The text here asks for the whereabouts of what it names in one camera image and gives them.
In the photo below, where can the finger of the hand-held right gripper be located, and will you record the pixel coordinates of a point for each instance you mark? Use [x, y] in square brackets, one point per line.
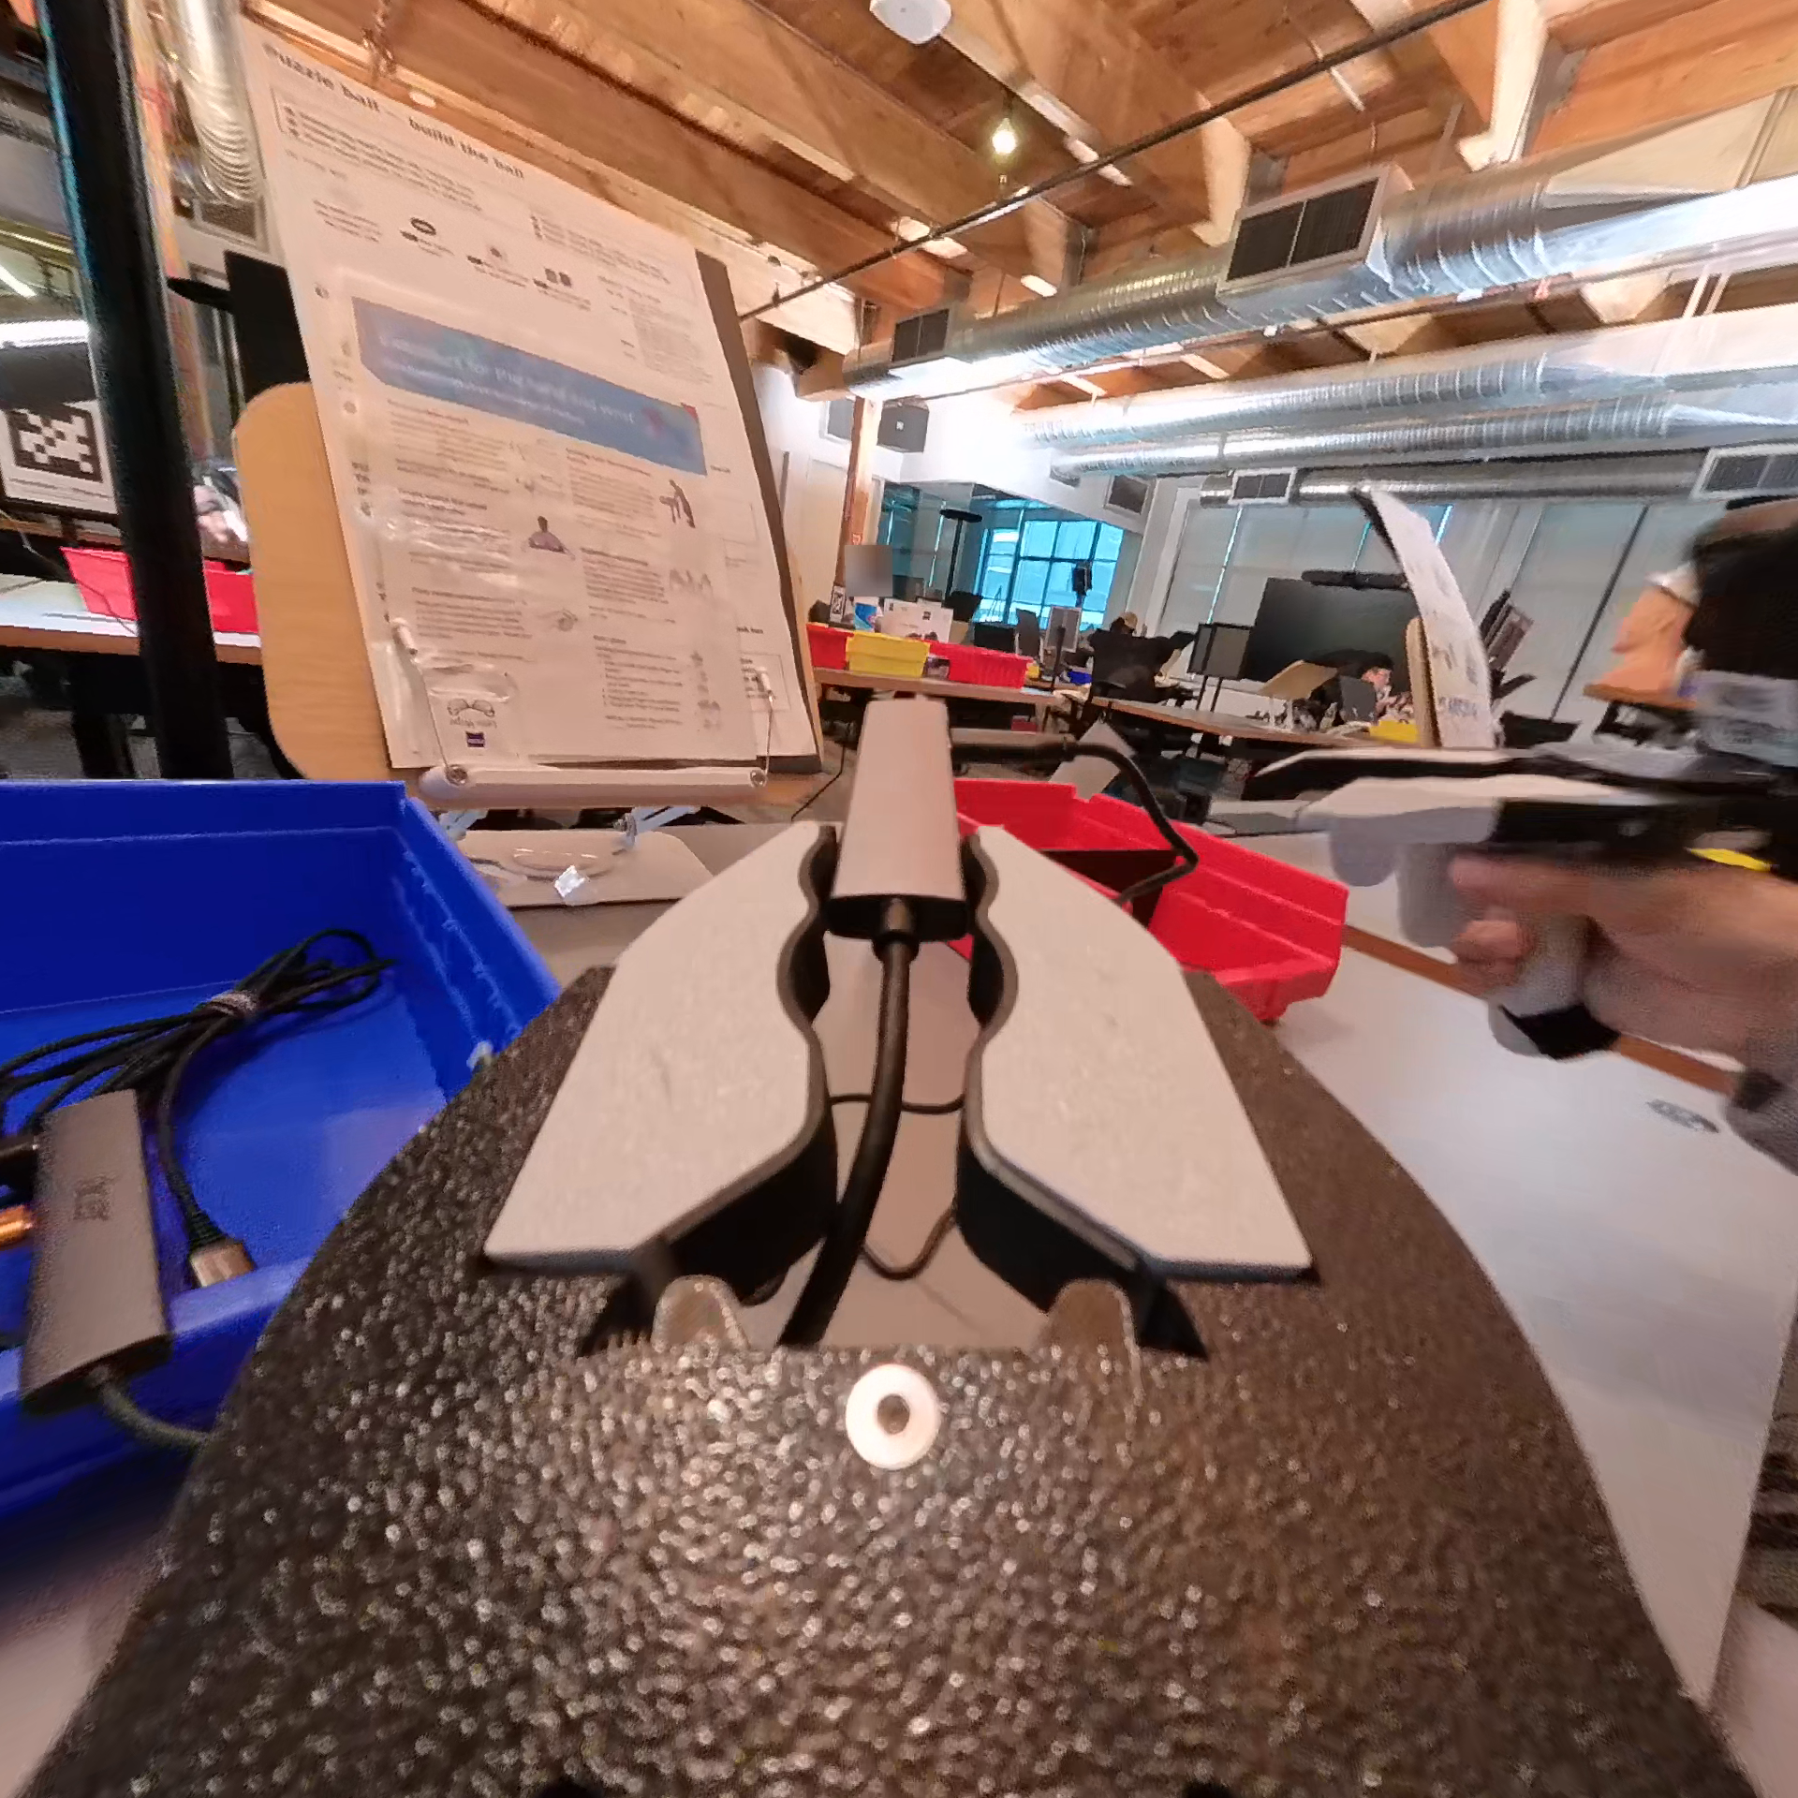
[1419, 822]
[1405, 766]

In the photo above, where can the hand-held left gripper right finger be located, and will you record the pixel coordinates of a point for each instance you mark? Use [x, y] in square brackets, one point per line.
[1123, 1097]

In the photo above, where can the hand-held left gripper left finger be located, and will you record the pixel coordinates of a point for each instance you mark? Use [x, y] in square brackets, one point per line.
[660, 1081]

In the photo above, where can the red plastic bin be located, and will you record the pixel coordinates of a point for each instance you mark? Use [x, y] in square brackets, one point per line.
[1236, 913]

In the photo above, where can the blue plastic bin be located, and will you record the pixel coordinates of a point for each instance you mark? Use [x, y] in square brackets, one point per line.
[324, 1153]

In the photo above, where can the grey USB hub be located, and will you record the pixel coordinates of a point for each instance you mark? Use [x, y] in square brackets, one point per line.
[99, 1251]
[899, 802]

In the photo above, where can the person's right hand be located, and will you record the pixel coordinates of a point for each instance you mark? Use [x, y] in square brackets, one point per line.
[1685, 956]

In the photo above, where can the curved paper sign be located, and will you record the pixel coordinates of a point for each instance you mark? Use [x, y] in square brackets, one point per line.
[1433, 605]

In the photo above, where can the printed instruction sheets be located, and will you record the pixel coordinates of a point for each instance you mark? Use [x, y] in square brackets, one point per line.
[534, 533]

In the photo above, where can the wooden document board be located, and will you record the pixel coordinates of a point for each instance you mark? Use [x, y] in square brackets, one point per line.
[308, 589]

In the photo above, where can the ceiling lamp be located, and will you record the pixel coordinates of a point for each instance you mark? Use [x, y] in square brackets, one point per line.
[1003, 135]

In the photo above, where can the black metal pole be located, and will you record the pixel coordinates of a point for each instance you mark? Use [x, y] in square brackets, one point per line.
[127, 422]

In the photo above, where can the black white marker sign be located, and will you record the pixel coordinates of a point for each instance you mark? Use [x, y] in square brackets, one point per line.
[55, 453]

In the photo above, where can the black wall monitor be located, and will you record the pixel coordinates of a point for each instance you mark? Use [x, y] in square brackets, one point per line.
[1327, 632]

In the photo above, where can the silver air duct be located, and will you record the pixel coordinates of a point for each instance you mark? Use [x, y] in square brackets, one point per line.
[1405, 408]
[1475, 232]

